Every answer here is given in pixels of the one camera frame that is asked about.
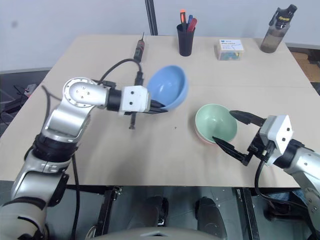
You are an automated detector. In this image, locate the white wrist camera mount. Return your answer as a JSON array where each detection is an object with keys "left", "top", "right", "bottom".
[
  {"left": 259, "top": 114, "right": 293, "bottom": 167},
  {"left": 119, "top": 85, "right": 153, "bottom": 116}
]

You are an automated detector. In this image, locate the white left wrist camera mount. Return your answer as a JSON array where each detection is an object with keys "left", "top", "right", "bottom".
[{"left": 119, "top": 85, "right": 153, "bottom": 116}]

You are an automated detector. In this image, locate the red handled screwdriver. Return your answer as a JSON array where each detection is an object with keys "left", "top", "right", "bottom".
[{"left": 187, "top": 17, "right": 198, "bottom": 33}]

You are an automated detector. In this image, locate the orange and black handled tool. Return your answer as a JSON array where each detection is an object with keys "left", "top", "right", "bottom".
[{"left": 178, "top": 9, "right": 189, "bottom": 32}]

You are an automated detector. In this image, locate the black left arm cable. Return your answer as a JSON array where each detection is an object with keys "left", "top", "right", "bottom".
[{"left": 96, "top": 58, "right": 145, "bottom": 88}]

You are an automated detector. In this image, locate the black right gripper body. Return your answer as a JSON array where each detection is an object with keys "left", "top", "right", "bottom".
[{"left": 241, "top": 131, "right": 274, "bottom": 167}]

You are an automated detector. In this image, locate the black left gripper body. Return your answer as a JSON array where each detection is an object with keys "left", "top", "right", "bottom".
[{"left": 123, "top": 98, "right": 156, "bottom": 130}]

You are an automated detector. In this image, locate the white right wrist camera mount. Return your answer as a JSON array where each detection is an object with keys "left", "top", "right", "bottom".
[{"left": 259, "top": 114, "right": 293, "bottom": 167}]

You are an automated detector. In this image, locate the blue bowl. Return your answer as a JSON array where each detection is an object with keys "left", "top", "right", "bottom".
[{"left": 145, "top": 65, "right": 189, "bottom": 111}]

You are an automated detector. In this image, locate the clear plastic box with label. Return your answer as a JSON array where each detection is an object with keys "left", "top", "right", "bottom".
[{"left": 213, "top": 39, "right": 245, "bottom": 62}]

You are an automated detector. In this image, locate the black table frame strut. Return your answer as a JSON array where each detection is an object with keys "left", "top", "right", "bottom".
[
  {"left": 236, "top": 187, "right": 261, "bottom": 240},
  {"left": 96, "top": 186, "right": 123, "bottom": 236}
]

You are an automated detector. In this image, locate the black vertical post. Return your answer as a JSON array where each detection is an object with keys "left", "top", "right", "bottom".
[{"left": 144, "top": 0, "right": 159, "bottom": 36}]

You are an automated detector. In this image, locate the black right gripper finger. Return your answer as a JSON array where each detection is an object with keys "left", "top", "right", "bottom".
[
  {"left": 211, "top": 136, "right": 248, "bottom": 164},
  {"left": 229, "top": 109, "right": 267, "bottom": 127}
]

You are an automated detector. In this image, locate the pink bowl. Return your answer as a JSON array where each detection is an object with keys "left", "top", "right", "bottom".
[{"left": 192, "top": 121, "right": 219, "bottom": 146}]

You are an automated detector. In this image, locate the long black hanging cable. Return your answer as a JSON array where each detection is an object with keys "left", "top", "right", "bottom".
[{"left": 71, "top": 152, "right": 81, "bottom": 237}]

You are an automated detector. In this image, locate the black and red hand tool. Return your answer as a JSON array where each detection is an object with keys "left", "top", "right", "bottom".
[{"left": 133, "top": 31, "right": 146, "bottom": 63}]

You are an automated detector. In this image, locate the black pen cup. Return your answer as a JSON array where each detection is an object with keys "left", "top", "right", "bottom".
[{"left": 176, "top": 23, "right": 196, "bottom": 57}]

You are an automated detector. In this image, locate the green bowl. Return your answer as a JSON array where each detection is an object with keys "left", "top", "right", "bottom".
[{"left": 194, "top": 104, "right": 238, "bottom": 145}]

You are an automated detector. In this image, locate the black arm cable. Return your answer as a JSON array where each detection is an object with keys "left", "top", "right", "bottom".
[
  {"left": 96, "top": 58, "right": 145, "bottom": 88},
  {"left": 253, "top": 143, "right": 311, "bottom": 209}
]

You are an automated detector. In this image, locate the dark translucent water bottle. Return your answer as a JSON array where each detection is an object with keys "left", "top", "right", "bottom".
[{"left": 259, "top": 3, "right": 298, "bottom": 54}]

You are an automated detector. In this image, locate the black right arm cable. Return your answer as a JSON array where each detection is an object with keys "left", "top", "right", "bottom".
[{"left": 253, "top": 143, "right": 311, "bottom": 209}]

